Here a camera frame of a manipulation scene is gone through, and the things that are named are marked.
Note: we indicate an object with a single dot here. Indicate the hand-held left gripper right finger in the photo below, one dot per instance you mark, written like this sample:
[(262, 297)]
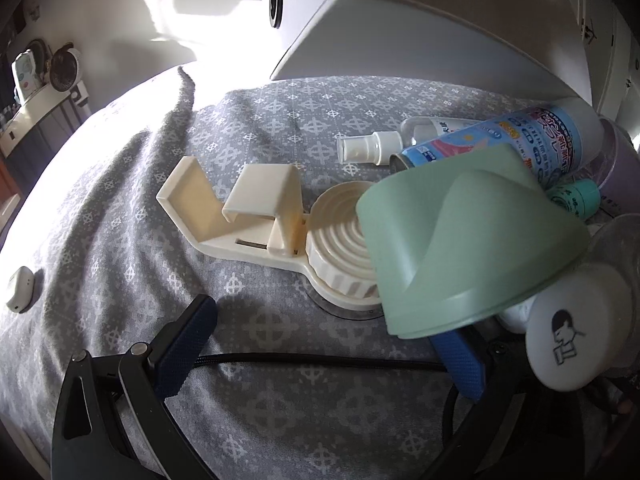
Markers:
[(461, 366)]

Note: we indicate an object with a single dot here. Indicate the white disc with figure print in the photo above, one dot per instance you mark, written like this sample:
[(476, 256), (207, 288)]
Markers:
[(590, 310)]

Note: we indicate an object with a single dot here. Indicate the white storage box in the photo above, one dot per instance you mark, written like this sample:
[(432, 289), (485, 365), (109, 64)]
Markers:
[(425, 35)]

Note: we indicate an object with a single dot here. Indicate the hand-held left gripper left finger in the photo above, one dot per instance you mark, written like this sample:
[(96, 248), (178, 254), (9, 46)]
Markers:
[(184, 347)]

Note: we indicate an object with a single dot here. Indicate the cream plastic suction holder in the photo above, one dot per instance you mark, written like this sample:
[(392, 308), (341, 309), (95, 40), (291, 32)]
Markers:
[(335, 255)]

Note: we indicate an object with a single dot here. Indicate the small teal bottle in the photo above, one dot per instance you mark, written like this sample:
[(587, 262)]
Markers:
[(575, 197)]

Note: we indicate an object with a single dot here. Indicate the clear spray bottle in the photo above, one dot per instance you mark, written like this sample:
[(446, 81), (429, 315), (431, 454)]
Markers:
[(380, 146)]

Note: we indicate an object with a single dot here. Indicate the brown wooden furniture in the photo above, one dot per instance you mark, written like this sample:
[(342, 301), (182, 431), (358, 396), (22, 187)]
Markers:
[(7, 185)]

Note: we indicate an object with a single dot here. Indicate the white cabinet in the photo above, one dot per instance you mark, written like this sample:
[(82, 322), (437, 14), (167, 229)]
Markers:
[(610, 35)]

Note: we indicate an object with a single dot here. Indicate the white wall shelf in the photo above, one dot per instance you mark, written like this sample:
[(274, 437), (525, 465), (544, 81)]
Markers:
[(35, 110)]

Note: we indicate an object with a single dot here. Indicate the grey patterned bedsheet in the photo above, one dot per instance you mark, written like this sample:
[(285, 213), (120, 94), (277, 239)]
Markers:
[(150, 210)]

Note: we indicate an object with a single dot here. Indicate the small desk fan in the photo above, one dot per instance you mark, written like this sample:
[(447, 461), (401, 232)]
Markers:
[(64, 67)]

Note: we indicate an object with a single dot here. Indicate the green plastic cover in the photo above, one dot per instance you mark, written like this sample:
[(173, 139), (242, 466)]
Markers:
[(450, 240)]

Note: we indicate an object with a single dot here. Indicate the white earbud case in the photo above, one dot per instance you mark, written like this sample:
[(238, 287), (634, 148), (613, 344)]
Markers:
[(20, 290)]

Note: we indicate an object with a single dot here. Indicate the blue aerosol spray can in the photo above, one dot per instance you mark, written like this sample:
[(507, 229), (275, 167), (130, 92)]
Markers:
[(540, 135)]

